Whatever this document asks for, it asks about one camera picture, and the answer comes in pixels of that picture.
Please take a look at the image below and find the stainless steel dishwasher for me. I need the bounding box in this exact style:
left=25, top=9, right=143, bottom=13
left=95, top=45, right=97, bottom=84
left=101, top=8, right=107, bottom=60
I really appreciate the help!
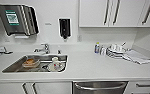
left=72, top=80, right=129, bottom=94

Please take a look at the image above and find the clear dish soap bottle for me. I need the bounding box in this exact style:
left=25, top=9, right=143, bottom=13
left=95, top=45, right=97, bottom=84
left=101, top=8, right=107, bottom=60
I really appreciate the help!
left=94, top=42, right=101, bottom=55

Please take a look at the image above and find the white cup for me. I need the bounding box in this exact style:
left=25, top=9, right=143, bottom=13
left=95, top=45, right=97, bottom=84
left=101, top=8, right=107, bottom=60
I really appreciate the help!
left=50, top=57, right=61, bottom=72

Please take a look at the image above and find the small white container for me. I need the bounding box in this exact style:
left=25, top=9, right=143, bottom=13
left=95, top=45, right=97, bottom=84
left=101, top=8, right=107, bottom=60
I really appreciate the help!
left=100, top=45, right=107, bottom=56

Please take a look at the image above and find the chrome faucet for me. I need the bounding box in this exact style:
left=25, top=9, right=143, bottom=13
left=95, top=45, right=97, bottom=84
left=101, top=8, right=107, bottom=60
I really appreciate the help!
left=33, top=43, right=51, bottom=55

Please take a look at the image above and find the stack of white dishes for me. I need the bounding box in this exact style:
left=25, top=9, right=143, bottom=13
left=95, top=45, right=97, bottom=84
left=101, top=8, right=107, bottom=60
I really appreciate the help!
left=105, top=42, right=129, bottom=60

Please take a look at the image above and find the orange bowl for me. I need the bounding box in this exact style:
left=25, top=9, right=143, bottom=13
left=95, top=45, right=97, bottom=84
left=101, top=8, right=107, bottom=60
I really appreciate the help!
left=22, top=58, right=42, bottom=70

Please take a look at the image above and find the white two-door base cabinet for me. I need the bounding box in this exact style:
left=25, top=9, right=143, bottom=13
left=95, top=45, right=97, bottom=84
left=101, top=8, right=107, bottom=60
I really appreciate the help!
left=0, top=81, right=73, bottom=94

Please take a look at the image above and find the white dish cloth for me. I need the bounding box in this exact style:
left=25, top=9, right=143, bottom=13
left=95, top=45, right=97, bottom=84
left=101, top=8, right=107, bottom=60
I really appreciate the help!
left=122, top=49, right=150, bottom=66

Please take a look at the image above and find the steel kitchen sink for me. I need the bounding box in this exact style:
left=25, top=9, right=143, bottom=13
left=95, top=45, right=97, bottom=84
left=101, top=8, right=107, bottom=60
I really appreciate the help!
left=1, top=54, right=69, bottom=74

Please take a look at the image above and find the steel paper towel dispenser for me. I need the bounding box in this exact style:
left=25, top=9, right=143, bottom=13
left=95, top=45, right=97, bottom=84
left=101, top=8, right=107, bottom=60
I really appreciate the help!
left=0, top=3, right=40, bottom=38

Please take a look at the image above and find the white drawer cabinet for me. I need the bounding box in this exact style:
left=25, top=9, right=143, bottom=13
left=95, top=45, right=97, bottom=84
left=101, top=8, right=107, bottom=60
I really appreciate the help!
left=124, top=79, right=150, bottom=94

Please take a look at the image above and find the white wall outlet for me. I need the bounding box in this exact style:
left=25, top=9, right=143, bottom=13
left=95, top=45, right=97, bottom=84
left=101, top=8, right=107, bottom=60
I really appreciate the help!
left=77, top=34, right=83, bottom=43

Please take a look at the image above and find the black wall soap dispenser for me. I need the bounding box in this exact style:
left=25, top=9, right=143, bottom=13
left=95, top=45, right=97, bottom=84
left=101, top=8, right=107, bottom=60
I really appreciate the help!
left=58, top=18, right=72, bottom=40

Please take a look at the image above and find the white three-door wall cabinet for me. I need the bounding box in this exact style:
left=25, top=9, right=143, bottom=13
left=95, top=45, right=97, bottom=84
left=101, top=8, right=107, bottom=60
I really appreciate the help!
left=78, top=0, right=150, bottom=28

